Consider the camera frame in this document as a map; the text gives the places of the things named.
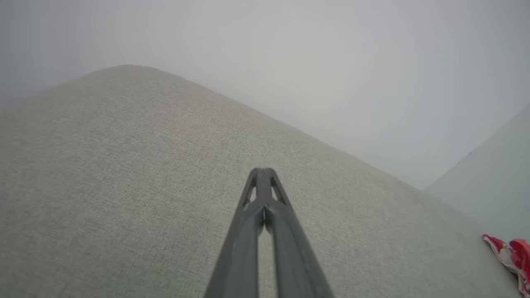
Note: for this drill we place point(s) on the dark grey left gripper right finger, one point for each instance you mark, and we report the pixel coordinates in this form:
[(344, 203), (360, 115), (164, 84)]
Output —
[(294, 256)]

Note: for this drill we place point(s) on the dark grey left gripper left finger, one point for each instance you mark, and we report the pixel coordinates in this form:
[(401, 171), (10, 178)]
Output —
[(244, 240)]

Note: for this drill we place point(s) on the red white sports jersey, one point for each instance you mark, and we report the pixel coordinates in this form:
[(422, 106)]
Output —
[(515, 256)]

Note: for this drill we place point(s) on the grey fabric sofa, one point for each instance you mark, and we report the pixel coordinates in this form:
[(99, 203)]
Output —
[(124, 186)]

